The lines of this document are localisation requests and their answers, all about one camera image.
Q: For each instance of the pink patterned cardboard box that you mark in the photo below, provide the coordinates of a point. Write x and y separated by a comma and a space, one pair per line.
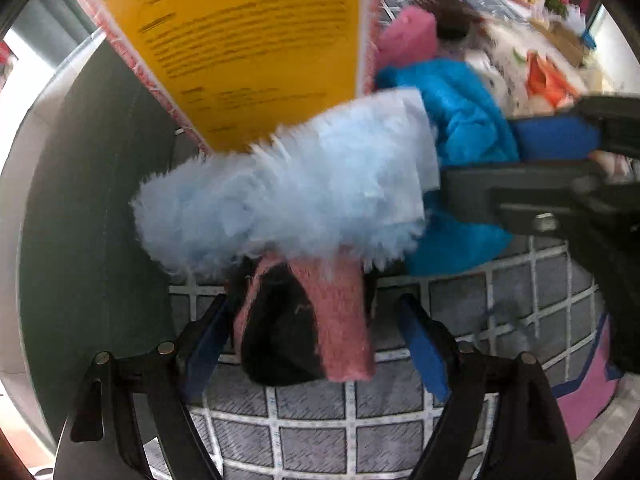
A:
240, 35

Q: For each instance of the white fox print box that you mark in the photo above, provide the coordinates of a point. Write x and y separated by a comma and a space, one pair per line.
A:
545, 80

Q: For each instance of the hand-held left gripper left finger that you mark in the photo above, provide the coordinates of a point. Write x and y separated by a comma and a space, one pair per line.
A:
205, 355

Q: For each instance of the light blue fluffy cloth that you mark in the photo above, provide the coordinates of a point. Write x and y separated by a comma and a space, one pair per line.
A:
280, 195

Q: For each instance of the pink and black knitted slipper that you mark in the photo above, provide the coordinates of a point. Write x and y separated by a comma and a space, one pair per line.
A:
345, 330

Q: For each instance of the pink knit item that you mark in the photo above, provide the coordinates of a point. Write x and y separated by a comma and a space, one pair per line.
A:
405, 35

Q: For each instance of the white storage box green outside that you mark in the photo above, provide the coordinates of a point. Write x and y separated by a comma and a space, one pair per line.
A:
90, 220

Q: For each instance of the grey checked blanket with stars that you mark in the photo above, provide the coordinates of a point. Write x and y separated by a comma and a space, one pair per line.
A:
320, 440

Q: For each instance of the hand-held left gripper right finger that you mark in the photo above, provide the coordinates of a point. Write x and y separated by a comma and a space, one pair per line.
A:
425, 355

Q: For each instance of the pile of colourful clutter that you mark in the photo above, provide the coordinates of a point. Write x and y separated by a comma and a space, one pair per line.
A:
555, 5

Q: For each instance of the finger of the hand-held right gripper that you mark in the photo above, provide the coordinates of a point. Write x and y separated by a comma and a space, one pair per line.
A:
550, 135
500, 185

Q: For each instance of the brown knitted hat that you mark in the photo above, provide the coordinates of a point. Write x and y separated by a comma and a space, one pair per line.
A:
450, 15

